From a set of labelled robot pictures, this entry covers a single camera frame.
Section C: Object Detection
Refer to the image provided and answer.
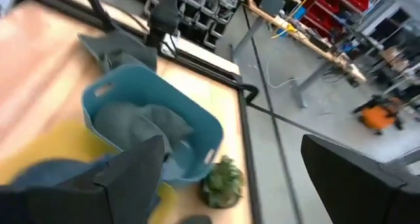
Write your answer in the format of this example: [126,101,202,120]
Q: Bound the wooden workbench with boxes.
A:
[245,0,368,84]

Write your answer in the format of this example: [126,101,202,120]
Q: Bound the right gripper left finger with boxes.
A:
[0,135,165,224]

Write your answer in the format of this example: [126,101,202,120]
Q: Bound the blue denim cap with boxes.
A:
[12,153,161,218]

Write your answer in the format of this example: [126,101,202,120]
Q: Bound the black aluminium table frame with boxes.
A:
[19,0,263,224]

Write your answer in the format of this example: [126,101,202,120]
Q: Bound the teal plastic bin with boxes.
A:
[81,63,224,189]

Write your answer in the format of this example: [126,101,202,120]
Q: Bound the orange floor machine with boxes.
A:
[352,95,405,136]

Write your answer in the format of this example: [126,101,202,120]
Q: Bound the dark green cap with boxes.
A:
[77,30,158,74]
[93,101,194,159]

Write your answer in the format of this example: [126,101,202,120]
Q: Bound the yellow translucent plastic tray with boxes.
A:
[0,117,180,224]

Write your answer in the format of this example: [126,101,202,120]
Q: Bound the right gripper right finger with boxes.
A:
[301,133,420,224]

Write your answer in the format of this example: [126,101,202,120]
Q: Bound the grey storage bin rack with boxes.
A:
[144,0,251,51]

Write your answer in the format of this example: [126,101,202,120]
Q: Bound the white floor cable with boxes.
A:
[249,62,300,89]

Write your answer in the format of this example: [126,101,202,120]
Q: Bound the small green succulent plant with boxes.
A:
[200,154,246,209]

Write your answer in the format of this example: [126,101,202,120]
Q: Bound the red storage bins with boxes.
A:
[301,0,371,37]

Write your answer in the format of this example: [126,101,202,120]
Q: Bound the grey metal table leg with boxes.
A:
[228,16,264,62]
[291,61,333,109]

